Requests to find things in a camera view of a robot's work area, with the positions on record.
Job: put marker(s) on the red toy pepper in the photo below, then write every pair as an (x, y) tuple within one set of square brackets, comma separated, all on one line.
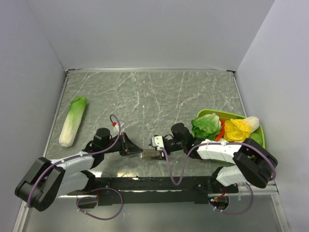
[(222, 132)]

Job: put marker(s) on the green plastic basket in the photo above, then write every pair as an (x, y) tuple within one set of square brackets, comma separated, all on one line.
[(227, 116)]

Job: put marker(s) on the black base frame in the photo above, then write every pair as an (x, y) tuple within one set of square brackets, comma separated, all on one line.
[(194, 189)]

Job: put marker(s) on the long napa cabbage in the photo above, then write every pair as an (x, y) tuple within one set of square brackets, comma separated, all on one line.
[(72, 121)]

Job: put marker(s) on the round green toy vegetable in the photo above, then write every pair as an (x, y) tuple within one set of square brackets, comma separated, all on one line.
[(257, 137)]

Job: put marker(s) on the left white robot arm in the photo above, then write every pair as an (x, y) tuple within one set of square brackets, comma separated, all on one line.
[(47, 179)]

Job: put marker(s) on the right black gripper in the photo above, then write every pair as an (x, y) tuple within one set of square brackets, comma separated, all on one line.
[(159, 157)]

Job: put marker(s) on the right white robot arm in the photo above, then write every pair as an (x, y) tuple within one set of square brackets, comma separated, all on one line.
[(250, 162)]

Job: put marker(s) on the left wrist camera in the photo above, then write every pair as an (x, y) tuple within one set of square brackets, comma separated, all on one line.
[(117, 126)]

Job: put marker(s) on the yellow toy cabbage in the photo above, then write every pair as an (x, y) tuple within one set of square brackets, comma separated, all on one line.
[(237, 130)]

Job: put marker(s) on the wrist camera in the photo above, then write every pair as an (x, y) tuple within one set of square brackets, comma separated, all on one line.
[(117, 126), (157, 142)]

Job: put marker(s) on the beige remote control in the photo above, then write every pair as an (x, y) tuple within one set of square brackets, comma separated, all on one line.
[(148, 154)]

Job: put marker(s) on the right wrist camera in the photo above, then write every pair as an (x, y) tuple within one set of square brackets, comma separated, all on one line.
[(157, 142)]

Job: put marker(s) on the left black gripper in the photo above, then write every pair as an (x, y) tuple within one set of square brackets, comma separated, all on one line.
[(127, 146)]

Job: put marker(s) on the green toy lettuce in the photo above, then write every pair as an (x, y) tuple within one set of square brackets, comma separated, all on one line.
[(207, 126)]

